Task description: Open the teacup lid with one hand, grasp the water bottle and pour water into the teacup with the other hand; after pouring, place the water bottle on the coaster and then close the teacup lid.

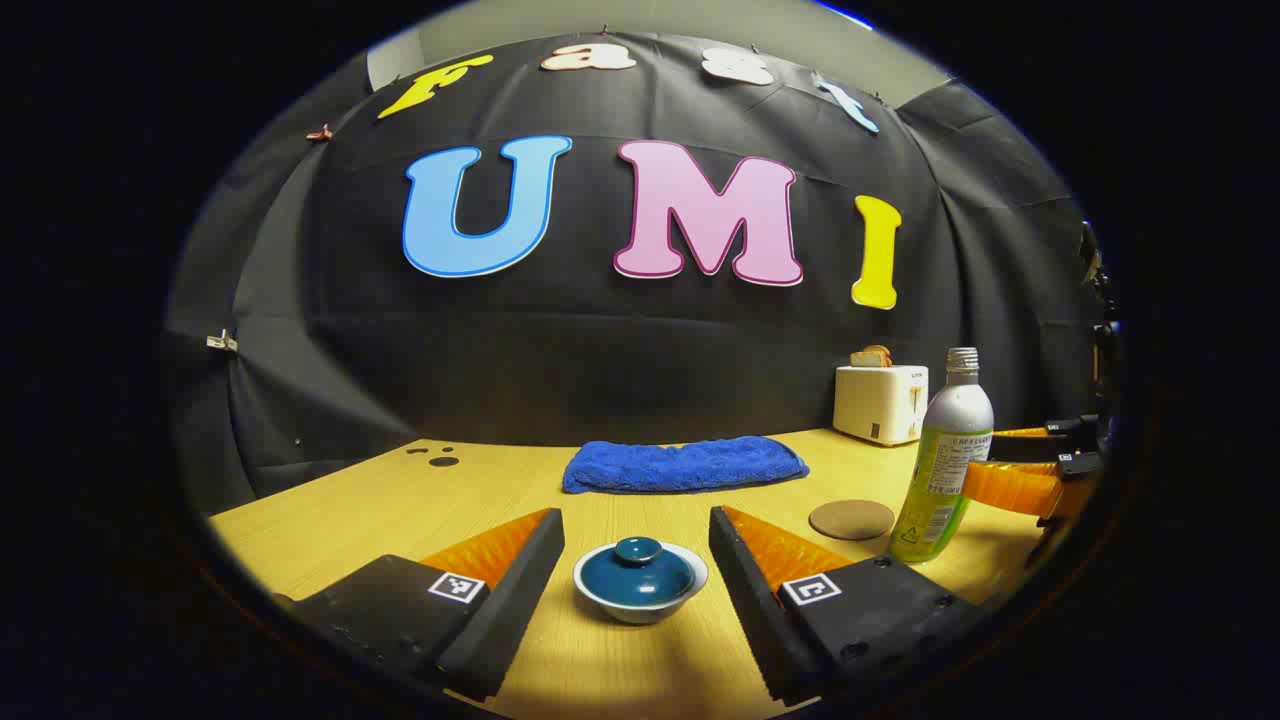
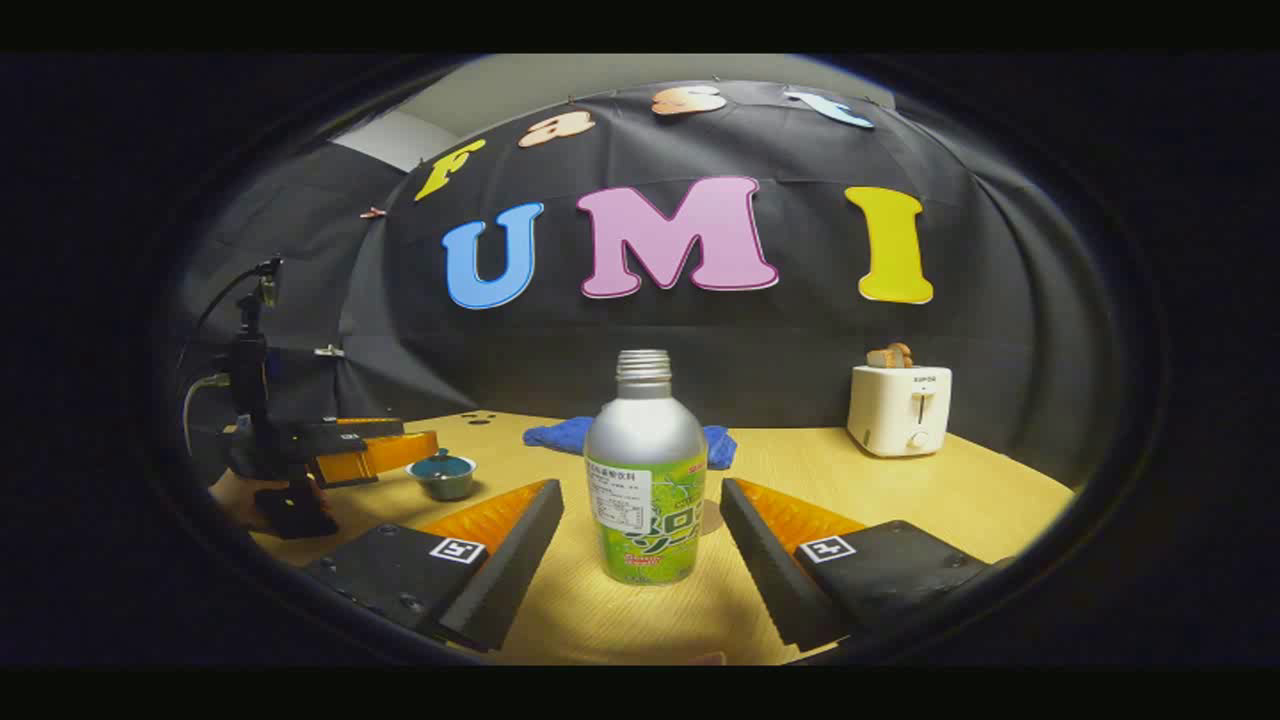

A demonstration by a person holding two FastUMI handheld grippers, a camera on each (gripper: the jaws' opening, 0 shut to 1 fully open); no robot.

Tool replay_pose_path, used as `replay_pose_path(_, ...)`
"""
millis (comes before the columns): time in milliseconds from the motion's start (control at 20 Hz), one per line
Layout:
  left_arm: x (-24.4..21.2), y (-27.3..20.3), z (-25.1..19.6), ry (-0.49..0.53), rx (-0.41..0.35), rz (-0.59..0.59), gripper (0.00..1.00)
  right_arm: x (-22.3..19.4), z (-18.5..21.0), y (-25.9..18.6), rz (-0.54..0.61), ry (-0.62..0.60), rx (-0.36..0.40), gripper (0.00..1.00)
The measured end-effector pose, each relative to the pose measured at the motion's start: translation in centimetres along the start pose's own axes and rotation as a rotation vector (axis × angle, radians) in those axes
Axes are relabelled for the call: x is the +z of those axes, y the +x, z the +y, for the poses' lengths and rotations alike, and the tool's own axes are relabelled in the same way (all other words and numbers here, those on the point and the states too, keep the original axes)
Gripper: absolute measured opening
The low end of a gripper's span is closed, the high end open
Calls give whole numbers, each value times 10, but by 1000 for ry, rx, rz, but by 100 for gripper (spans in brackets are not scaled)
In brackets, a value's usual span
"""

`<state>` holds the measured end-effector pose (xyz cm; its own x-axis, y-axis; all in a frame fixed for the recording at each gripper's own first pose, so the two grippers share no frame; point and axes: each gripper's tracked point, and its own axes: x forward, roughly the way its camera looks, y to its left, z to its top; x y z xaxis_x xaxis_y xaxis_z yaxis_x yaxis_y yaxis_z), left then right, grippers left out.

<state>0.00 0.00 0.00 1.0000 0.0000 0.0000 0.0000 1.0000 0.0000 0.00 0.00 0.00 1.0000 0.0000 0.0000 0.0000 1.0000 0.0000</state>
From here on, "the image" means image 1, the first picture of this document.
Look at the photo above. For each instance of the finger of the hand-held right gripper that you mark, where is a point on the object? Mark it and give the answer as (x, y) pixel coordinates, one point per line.
(1030, 449)
(1015, 488)

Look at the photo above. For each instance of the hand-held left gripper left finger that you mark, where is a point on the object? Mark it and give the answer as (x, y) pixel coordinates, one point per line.
(505, 600)

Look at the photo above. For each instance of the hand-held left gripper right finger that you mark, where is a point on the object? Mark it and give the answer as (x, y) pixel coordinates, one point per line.
(755, 600)

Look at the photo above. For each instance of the silver green water bottle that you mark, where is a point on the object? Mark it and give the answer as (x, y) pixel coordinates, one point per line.
(957, 420)

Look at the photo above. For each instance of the white ceramic teacup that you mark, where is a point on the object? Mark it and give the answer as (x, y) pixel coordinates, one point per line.
(640, 613)

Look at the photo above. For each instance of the round brown coaster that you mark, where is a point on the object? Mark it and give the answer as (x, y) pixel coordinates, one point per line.
(851, 520)

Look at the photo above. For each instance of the blue towel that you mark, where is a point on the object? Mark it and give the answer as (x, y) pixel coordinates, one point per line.
(680, 465)

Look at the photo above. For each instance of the white toaster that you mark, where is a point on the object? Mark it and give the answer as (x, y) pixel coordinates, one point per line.
(878, 402)

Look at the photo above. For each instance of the toast slice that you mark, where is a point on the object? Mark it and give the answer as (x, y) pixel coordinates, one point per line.
(872, 357)

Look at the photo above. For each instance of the black backdrop cloth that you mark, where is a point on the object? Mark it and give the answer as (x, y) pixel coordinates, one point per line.
(600, 350)

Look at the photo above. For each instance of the white backdrop clip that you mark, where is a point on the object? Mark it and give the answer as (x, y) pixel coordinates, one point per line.
(222, 342)

